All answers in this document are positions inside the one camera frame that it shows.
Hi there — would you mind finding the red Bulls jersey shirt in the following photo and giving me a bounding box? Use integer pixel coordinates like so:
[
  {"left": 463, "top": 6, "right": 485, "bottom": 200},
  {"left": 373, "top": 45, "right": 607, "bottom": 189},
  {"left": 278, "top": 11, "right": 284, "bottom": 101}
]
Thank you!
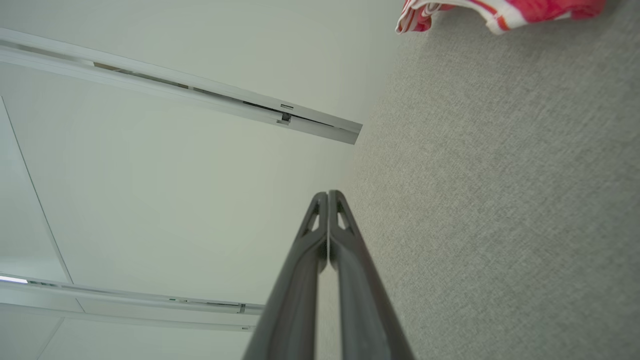
[{"left": 395, "top": 0, "right": 607, "bottom": 36}]

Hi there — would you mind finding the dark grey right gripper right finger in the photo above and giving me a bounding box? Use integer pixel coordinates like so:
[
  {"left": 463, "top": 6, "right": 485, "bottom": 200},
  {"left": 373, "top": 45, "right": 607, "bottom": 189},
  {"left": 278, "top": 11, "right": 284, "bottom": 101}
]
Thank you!
[{"left": 328, "top": 189, "right": 416, "bottom": 360}]

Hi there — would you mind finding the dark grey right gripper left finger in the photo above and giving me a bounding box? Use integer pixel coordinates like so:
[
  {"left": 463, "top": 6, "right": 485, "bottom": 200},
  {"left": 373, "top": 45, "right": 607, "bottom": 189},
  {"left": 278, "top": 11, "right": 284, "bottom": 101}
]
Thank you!
[{"left": 243, "top": 191, "right": 330, "bottom": 360}]

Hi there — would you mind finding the grey fabric sofa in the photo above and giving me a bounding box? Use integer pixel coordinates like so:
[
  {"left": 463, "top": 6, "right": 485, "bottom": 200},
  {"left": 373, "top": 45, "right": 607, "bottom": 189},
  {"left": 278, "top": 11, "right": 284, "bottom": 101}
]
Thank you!
[{"left": 315, "top": 0, "right": 640, "bottom": 360}]

